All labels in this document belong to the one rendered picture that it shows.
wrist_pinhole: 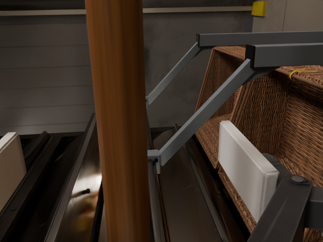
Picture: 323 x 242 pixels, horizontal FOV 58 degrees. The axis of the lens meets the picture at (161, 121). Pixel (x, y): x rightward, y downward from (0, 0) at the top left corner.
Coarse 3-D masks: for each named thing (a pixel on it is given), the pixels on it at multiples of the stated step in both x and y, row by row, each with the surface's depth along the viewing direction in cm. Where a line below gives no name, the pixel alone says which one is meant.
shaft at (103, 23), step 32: (96, 0) 14; (128, 0) 14; (96, 32) 15; (128, 32) 15; (96, 64) 15; (128, 64) 15; (96, 96) 16; (128, 96) 16; (128, 128) 16; (128, 160) 17; (128, 192) 18; (128, 224) 18
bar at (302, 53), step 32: (256, 32) 106; (288, 32) 103; (320, 32) 104; (256, 64) 57; (288, 64) 57; (320, 64) 58; (224, 96) 59; (192, 128) 61; (160, 160) 62; (160, 192) 51; (160, 224) 42
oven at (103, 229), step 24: (48, 144) 163; (192, 144) 160; (48, 168) 145; (24, 192) 118; (216, 192) 115; (0, 216) 104; (96, 216) 117; (0, 240) 93; (96, 240) 104; (240, 240) 90
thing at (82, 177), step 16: (96, 128) 151; (96, 144) 142; (80, 160) 112; (96, 160) 134; (80, 176) 104; (96, 176) 127; (80, 192) 100; (96, 192) 121; (64, 208) 83; (80, 208) 96; (64, 224) 79; (80, 224) 92; (48, 240) 72; (64, 240) 77; (80, 240) 89
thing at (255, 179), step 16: (224, 128) 18; (224, 144) 18; (240, 144) 16; (224, 160) 19; (240, 160) 16; (256, 160) 14; (240, 176) 16; (256, 176) 14; (272, 176) 13; (240, 192) 16; (256, 192) 14; (272, 192) 13; (256, 208) 14
